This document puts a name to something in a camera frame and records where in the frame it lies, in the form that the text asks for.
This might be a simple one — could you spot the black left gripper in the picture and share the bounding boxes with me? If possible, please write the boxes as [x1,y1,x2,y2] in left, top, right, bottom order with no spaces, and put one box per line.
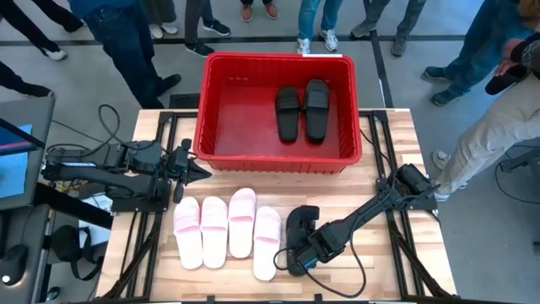
[164,138,213,204]

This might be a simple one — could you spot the black foam slide sandal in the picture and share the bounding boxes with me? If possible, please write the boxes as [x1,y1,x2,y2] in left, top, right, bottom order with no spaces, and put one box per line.
[304,79,331,144]
[285,204,321,278]
[274,86,302,144]

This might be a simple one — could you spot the pink foam slide sandal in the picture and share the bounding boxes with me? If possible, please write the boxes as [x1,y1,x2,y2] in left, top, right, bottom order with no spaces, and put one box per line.
[227,187,257,259]
[173,196,203,270]
[252,205,283,282]
[199,195,230,269]

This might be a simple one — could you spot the red plastic bin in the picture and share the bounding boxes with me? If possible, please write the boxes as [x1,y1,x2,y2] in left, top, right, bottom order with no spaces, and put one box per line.
[192,51,364,175]

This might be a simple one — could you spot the white paper sheet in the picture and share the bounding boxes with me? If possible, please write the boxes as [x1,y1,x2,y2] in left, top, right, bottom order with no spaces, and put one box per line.
[78,193,114,247]

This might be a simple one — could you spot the black beam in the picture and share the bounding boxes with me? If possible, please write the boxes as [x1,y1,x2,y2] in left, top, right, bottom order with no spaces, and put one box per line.
[33,182,114,231]

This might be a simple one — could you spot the person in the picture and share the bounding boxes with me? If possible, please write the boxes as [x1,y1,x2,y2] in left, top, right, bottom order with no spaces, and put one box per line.
[141,0,180,40]
[349,0,427,58]
[0,0,85,62]
[432,73,540,203]
[421,0,540,107]
[67,0,182,110]
[240,0,280,23]
[296,0,340,56]
[184,0,232,59]
[0,61,55,99]

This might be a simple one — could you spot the grey monitor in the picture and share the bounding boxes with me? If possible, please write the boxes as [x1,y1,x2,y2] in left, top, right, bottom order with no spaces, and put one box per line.
[0,95,57,212]

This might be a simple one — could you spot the grey desk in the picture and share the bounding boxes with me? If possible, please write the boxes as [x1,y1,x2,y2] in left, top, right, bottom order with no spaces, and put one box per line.
[0,204,51,304]

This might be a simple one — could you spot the black computer mouse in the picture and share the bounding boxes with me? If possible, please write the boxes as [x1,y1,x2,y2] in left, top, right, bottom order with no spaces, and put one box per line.
[0,243,29,287]

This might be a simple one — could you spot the black handheld object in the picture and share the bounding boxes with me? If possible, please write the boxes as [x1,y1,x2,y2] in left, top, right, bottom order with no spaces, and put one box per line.
[483,63,529,96]

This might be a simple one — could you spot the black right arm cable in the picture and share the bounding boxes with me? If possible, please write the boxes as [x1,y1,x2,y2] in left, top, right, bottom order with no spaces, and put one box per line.
[273,234,369,299]

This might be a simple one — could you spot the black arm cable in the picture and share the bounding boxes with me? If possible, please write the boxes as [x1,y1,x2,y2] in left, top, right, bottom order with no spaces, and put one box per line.
[273,234,369,299]
[46,104,122,160]

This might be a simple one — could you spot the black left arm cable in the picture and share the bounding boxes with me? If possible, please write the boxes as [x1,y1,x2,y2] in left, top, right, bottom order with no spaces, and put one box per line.
[46,104,122,160]

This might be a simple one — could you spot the black strap bag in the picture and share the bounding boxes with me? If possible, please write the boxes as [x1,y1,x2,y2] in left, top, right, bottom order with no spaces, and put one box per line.
[50,225,105,282]

